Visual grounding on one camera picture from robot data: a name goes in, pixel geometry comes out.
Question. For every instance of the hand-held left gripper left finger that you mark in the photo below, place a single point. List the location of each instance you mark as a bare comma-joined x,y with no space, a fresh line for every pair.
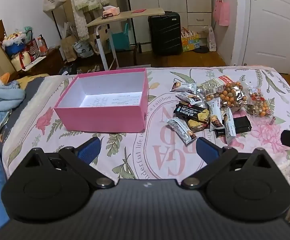
89,148

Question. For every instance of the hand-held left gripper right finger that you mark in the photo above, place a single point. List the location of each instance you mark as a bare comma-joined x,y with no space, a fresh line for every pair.
207,150

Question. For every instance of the pink cardboard box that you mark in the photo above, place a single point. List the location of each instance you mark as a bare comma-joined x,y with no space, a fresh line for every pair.
97,120

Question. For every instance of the white snack bar packet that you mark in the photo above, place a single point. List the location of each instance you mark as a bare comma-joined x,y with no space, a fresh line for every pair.
182,86
181,129
229,125
215,115
188,98

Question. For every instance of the large black cookie packet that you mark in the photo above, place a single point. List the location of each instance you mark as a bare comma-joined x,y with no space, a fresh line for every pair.
191,115

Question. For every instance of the small black snack packet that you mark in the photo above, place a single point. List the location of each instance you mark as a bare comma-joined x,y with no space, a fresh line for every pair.
242,125

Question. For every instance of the small clear bag of nuts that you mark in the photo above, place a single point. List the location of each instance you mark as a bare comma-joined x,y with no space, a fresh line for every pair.
259,103

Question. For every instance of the large clear bag of nuts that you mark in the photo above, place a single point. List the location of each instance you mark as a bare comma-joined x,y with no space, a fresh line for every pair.
228,93

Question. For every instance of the wooden nightstand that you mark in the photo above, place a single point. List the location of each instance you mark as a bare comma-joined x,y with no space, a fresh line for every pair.
52,61

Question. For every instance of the white patterned bag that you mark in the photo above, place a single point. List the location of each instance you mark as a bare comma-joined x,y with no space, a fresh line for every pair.
82,49

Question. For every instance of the light blue blanket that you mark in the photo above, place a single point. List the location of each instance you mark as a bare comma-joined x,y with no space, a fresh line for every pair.
2,97

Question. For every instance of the brown paper bag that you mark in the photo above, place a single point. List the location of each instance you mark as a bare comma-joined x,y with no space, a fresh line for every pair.
68,48

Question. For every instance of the colourful gift bag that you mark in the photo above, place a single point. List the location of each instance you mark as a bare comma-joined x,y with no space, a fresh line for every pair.
190,42

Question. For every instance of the white plastic bag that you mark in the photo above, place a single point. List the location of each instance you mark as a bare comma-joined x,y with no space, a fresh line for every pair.
212,40

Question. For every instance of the plush duck toy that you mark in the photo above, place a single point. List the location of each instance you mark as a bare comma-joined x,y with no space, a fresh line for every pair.
3,78

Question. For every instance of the beige box with red ribbon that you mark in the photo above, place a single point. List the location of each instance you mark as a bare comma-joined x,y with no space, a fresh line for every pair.
21,60

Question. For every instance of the orange bottle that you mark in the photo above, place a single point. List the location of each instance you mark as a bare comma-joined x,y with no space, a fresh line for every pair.
42,46

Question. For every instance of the teal bag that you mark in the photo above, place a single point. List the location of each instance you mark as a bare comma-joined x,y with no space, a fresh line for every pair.
119,40

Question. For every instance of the white door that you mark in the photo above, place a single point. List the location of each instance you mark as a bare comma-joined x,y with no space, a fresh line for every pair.
272,27

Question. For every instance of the black suitcase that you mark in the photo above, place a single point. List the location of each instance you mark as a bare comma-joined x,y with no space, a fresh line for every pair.
165,33

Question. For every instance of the flower bouquet in blue wrap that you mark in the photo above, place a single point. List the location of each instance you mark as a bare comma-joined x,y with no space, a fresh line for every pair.
13,43

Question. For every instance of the pink gift bag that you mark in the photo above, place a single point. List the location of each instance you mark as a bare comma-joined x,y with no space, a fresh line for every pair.
222,12

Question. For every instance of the pink tissue box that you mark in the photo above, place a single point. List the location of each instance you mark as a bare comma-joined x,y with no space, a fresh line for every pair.
111,11

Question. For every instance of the white rolling side table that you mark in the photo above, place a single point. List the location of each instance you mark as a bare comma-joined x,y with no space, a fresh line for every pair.
134,15

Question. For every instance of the red envelope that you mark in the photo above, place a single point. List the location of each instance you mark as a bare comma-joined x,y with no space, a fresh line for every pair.
138,11

